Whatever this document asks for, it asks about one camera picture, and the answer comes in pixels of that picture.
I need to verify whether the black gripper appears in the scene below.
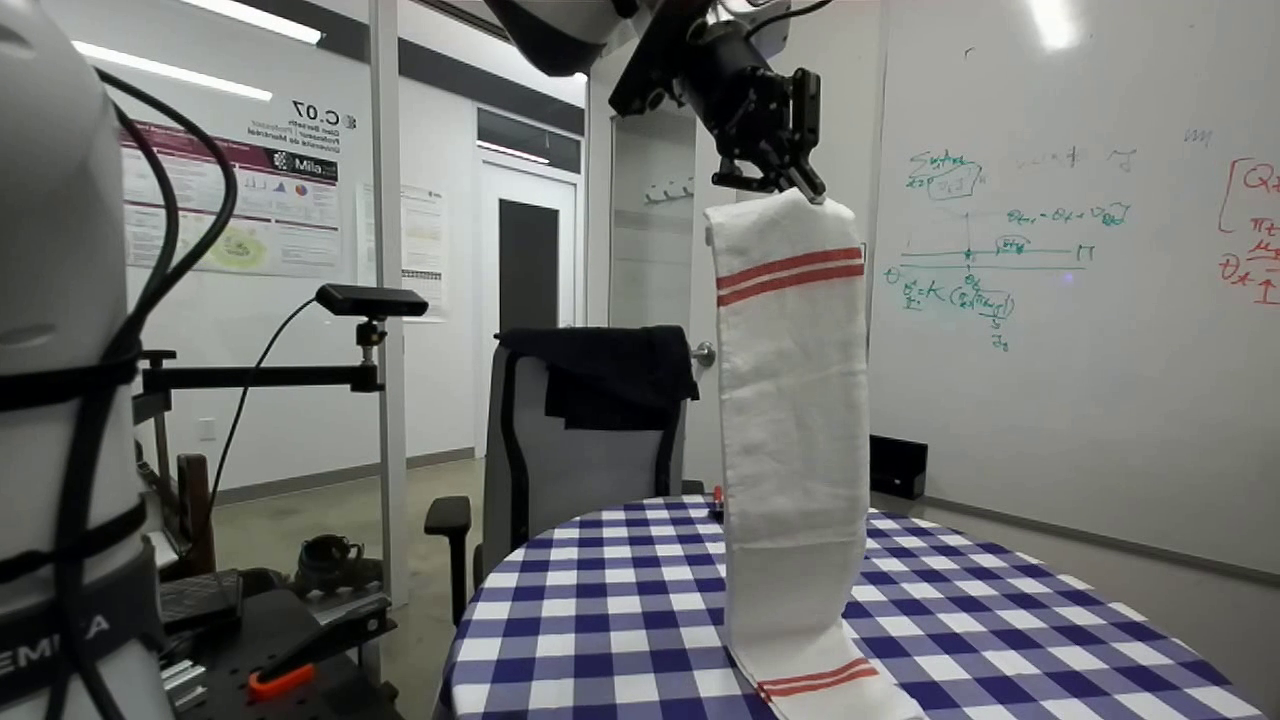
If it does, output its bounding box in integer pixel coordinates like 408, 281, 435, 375
680, 20, 831, 210

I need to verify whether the white towel with red stripes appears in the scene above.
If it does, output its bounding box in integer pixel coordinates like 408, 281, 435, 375
699, 189, 929, 720

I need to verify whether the dark doorway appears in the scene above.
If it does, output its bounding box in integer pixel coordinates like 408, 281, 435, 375
494, 197, 563, 335

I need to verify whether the black jacket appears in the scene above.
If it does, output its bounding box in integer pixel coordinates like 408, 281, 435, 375
494, 324, 705, 431

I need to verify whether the grey mesh office chair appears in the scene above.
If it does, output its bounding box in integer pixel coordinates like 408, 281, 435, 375
421, 324, 708, 632

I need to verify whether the white paper notice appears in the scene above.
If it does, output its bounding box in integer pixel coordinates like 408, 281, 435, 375
394, 186, 453, 278

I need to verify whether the grey vertical pole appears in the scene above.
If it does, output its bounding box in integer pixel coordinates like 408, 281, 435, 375
369, 0, 408, 604

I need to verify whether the blue white checkered tablecloth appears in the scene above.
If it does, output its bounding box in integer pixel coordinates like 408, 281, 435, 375
442, 491, 1265, 720

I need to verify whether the ceiling light strip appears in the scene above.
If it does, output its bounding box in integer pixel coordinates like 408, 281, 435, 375
180, 0, 327, 47

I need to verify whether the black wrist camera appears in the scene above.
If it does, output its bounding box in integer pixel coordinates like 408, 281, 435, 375
783, 64, 828, 155

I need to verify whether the wall whiteboard with writing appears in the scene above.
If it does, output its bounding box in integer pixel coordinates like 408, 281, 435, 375
865, 0, 1280, 580

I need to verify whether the black stereo camera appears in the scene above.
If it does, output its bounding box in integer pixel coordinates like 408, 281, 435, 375
310, 281, 432, 322

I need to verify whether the wall poster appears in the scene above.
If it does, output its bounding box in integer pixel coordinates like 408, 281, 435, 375
117, 94, 362, 284

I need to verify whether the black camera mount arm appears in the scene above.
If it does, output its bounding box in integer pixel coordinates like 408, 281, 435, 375
133, 316, 391, 402

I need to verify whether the brown wooden post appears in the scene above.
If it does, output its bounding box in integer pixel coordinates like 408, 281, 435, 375
173, 453, 220, 578

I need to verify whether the red clamp handle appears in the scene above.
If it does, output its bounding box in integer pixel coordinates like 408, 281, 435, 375
243, 662, 318, 707

